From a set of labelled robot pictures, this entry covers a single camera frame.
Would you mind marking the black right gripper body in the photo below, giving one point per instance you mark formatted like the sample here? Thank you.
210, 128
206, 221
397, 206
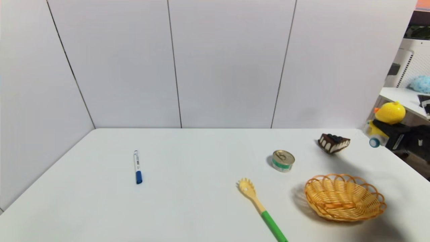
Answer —
396, 141

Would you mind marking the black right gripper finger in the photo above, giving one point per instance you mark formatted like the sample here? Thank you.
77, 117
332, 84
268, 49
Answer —
391, 127
396, 141

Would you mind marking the yellow duck toy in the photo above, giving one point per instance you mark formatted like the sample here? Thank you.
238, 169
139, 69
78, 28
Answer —
389, 112

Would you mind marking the light blue fluffy object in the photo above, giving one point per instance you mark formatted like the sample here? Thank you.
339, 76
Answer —
421, 84

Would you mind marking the yellow woven basket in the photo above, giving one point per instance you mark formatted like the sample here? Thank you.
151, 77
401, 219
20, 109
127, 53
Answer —
342, 198

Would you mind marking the white side desk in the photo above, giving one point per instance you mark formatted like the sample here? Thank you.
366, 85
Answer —
399, 97

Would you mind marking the black flat device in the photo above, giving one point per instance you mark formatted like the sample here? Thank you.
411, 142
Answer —
425, 102

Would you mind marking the small black box on pegboard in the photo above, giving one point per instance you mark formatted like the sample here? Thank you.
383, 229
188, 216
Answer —
393, 69

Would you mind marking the chocolate cake slice toy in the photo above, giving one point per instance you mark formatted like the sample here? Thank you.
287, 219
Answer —
333, 143

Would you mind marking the white pegboard panel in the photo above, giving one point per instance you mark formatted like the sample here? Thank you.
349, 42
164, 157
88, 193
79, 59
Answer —
418, 62

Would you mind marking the small green labelled tin can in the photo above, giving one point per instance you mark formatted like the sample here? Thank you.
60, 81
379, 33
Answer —
283, 161

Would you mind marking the orange poster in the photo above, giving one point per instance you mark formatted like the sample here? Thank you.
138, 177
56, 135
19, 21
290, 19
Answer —
423, 4

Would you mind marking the blue capped white marker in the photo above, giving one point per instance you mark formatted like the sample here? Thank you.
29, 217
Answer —
137, 165

